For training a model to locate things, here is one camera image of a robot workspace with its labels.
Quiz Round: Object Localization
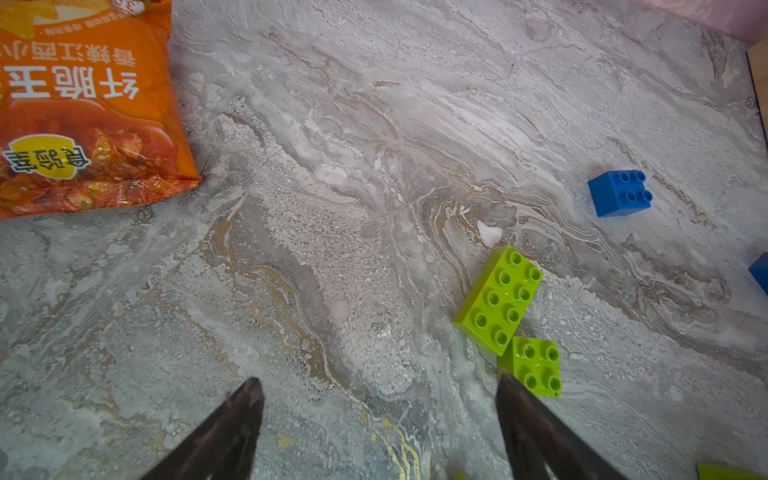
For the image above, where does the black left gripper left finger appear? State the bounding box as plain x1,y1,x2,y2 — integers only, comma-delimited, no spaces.
143,377,265,479

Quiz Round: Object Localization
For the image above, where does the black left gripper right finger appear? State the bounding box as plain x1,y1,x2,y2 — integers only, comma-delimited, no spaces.
495,374,625,480

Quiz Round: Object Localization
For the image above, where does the green 2x2 lego brick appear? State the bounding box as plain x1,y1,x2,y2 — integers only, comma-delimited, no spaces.
697,463,767,480
498,337,563,397

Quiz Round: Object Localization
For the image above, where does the green 2x4 lego brick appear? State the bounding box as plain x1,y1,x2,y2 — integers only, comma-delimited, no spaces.
453,246,543,356

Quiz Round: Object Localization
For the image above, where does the blue 2x2 lego brick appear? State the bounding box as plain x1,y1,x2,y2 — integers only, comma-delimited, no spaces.
588,170,653,218

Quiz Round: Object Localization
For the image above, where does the blue lego brick assembly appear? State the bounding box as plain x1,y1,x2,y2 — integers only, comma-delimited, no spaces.
748,252,768,294

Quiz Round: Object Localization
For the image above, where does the orange snack bag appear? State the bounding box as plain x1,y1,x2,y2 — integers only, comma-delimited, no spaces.
1,1,200,219

